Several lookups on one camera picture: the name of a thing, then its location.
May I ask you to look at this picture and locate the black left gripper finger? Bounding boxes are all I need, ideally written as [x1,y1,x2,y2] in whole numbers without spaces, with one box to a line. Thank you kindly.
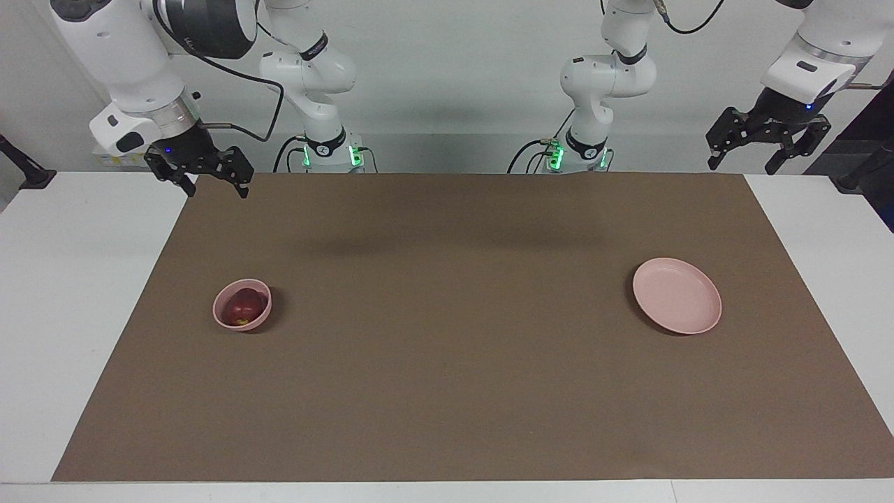
[764,115,833,176]
[705,106,749,172]

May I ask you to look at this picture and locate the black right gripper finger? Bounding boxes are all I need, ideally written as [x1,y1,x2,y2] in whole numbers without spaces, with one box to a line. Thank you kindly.
[210,145,255,200]
[144,150,198,198]

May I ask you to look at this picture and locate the dark red apple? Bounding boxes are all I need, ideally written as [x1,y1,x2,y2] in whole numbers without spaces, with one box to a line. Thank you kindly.
[223,286,265,326]

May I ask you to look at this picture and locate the pink bowl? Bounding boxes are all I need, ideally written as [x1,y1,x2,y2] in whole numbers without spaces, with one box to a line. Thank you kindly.
[212,279,273,333]

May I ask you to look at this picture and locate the pink plate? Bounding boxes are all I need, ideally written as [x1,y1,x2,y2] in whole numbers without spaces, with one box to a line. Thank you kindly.
[632,257,723,335]

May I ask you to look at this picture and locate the black clamp stand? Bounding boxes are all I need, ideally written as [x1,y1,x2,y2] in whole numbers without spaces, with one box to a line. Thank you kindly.
[830,136,894,194]
[0,133,57,191]

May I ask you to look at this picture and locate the dark cabinet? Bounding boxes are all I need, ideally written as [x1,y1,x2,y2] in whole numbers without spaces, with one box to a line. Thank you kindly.
[803,77,894,233]

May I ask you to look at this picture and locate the brown table mat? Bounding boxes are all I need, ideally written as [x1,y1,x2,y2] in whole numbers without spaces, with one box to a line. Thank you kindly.
[51,173,894,483]

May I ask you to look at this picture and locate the black right base cables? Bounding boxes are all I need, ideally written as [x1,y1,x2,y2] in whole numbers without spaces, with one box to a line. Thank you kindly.
[272,135,379,174]

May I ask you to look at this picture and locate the black base cables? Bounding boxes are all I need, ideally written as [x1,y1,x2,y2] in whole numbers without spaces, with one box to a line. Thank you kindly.
[506,108,615,174]
[272,135,379,174]

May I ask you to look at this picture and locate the white wall power strip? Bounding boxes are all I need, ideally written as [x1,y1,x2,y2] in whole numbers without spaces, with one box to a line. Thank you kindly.
[92,145,153,169]

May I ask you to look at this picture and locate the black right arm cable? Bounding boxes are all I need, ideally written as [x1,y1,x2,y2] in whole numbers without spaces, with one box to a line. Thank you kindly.
[149,0,286,145]

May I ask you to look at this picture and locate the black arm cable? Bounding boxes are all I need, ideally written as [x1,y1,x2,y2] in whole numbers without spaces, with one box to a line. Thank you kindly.
[655,0,886,92]
[149,0,286,145]

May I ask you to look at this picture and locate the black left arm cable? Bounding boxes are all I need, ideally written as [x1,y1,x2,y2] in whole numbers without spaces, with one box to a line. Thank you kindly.
[655,0,886,92]

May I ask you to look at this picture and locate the black left base cables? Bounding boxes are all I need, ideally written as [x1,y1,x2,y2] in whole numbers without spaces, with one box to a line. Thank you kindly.
[506,108,615,174]

